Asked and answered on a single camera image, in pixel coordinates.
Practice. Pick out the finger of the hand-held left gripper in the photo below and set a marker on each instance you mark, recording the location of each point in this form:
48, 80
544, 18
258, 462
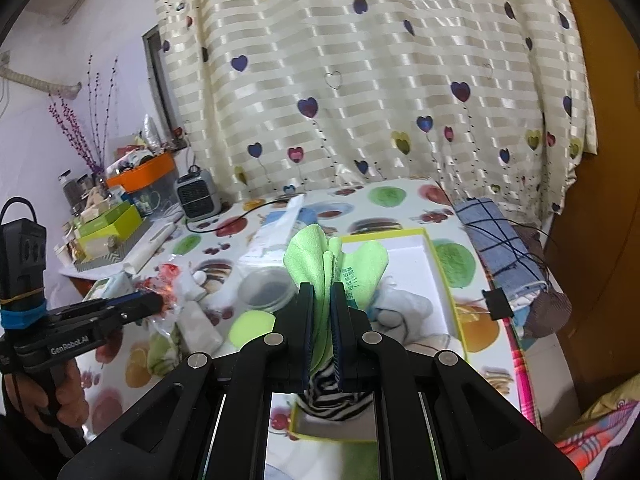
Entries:
140, 310
125, 300

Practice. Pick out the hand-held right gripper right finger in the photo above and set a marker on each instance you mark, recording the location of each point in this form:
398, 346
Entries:
337, 340

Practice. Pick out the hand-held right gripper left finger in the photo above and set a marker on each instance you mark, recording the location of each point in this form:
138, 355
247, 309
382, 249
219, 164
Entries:
306, 340

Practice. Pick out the clear plastic bag red print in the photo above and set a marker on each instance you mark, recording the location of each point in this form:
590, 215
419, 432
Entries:
170, 282

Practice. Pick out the green sock bundle white toes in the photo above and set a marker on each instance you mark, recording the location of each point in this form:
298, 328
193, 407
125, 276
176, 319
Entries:
160, 355

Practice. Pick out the black white striped sock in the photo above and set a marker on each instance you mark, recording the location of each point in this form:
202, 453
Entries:
325, 405

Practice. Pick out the grey and white sock bundle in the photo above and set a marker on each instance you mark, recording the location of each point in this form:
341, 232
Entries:
400, 310

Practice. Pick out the green sock with label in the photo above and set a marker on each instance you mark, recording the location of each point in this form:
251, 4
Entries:
310, 255

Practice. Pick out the cream sock with red stitching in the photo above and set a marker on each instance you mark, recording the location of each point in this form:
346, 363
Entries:
430, 345

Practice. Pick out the person's left hand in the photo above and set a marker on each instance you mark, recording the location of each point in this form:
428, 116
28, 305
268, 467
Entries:
65, 395

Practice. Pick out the light blue wet wipes pack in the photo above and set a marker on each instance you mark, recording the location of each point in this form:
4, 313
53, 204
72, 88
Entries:
107, 286

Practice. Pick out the grey chevron pattern box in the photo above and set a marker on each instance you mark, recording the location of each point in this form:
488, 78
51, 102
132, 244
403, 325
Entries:
112, 256

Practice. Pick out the white paper roll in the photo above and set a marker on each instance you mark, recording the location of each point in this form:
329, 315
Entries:
150, 247

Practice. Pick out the clear jar with dark contents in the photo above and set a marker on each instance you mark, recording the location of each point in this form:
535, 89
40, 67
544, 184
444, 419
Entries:
267, 290

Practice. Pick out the glass storage jar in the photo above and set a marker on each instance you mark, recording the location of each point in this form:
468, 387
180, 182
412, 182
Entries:
72, 190

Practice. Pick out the white tissue pack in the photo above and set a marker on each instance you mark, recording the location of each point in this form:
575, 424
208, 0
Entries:
272, 240

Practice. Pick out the orange storage bin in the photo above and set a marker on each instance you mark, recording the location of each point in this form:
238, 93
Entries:
145, 175

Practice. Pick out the grey space heater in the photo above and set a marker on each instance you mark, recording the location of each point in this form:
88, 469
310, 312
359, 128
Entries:
197, 195

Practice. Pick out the purple decorative branches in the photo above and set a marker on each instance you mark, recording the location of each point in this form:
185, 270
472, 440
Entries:
85, 135

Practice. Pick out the fruit print tablecloth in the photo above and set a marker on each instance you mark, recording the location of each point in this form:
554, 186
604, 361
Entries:
400, 200

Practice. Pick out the small black adapter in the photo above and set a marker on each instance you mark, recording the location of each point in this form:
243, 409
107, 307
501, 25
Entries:
497, 302

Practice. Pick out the pink plaid cloth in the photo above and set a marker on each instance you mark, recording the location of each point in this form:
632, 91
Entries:
522, 375

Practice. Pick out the blue checked cloth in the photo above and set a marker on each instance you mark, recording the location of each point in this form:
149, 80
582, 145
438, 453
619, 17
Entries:
495, 235

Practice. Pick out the brown cloth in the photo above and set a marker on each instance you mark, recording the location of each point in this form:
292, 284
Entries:
550, 310

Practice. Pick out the orange blue plaid blanket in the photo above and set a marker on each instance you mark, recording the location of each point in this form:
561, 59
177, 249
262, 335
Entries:
600, 435

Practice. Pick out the cream striped heart curtain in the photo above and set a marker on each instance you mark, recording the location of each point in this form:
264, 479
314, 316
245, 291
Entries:
375, 60

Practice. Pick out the wooden wardrobe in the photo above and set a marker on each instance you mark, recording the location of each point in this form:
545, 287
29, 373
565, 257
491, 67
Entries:
610, 160

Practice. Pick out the window frame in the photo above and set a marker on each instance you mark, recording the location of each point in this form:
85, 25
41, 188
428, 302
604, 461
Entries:
160, 85

